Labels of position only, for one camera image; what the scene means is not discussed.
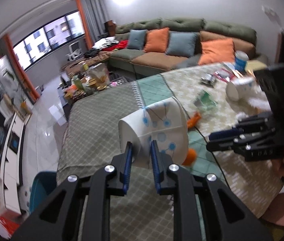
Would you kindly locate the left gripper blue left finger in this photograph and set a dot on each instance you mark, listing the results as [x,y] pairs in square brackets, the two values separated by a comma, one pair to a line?
[79,208]

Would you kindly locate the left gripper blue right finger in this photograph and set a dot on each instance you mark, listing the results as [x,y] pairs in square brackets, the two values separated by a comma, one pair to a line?
[204,207]

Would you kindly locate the orange peel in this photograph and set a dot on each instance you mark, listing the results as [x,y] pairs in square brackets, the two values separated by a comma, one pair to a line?
[191,155]

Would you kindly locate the clear green plastic wrapper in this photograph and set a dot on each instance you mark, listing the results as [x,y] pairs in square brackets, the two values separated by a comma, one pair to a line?
[204,102]

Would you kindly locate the white dotted paper bowl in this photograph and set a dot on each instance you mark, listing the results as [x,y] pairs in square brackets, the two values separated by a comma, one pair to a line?
[164,122]
[239,88]

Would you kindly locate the white foam net sheet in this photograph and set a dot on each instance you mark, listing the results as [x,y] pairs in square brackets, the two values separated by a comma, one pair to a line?
[253,103]

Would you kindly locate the teal plastic trash bin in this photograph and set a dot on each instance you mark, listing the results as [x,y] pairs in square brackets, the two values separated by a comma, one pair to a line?
[43,184]

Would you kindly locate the red plastic bag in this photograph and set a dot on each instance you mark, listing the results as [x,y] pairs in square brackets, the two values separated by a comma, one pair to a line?
[9,220]

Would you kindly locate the patterned tablecloth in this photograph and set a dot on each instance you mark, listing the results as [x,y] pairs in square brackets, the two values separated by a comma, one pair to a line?
[92,139]

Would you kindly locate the white black tv cabinet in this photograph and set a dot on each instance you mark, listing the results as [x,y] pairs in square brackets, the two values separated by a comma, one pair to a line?
[11,152]

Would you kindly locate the red packet with disc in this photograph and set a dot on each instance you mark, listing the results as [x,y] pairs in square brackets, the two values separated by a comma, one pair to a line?
[224,75]

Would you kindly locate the blue white paper cup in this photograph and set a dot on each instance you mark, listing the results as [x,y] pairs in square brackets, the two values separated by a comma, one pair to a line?
[241,59]

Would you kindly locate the small silver black packet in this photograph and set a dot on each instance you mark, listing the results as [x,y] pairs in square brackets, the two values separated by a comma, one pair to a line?
[208,79]

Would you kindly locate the orange cushion near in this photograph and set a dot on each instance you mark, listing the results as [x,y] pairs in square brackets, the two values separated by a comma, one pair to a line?
[217,51]

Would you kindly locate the orange cushion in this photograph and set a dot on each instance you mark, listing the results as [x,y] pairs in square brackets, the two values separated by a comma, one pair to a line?
[157,40]
[217,51]

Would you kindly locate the blue cushion near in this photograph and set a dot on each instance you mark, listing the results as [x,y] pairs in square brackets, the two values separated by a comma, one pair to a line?
[182,44]

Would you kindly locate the blue cushion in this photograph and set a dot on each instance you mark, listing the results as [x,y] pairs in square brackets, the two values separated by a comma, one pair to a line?
[136,39]
[182,44]

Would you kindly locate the cluttered coffee table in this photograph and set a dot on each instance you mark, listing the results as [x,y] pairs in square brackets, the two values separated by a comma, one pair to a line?
[85,80]

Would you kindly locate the green brown sectional sofa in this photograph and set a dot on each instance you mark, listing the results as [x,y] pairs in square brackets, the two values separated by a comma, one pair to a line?
[147,64]

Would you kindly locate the orange cushion far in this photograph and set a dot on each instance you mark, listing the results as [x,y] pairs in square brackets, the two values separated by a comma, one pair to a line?
[157,40]

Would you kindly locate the white standing air conditioner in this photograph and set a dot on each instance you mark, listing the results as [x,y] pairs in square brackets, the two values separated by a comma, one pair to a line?
[7,76]

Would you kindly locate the white office chair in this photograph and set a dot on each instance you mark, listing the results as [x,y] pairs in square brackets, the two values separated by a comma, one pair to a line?
[75,51]

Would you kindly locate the blue cushion far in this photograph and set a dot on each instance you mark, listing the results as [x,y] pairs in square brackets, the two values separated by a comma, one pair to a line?
[136,39]

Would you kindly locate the pile of clothes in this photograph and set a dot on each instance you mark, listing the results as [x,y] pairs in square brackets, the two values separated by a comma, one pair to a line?
[105,45]

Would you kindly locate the left orange grey curtain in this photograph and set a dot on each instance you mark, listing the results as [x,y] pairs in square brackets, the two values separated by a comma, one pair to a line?
[6,48]

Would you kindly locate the orange grey curtain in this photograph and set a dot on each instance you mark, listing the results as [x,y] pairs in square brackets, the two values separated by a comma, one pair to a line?
[94,15]
[6,48]

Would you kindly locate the right orange grey curtain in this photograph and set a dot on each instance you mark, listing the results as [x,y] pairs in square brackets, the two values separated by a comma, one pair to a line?
[94,15]

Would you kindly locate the white wall switch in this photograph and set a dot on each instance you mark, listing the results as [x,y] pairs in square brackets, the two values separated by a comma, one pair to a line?
[270,13]

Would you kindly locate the window with black frame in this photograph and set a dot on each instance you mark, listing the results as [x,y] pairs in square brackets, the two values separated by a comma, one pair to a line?
[48,38]

